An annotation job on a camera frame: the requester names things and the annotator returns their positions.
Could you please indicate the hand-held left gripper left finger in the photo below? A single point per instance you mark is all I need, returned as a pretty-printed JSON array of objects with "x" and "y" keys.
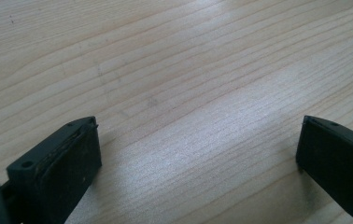
[{"x": 56, "y": 174}]

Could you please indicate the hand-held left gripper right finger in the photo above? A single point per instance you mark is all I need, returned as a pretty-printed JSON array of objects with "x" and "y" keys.
[{"x": 339, "y": 161}]

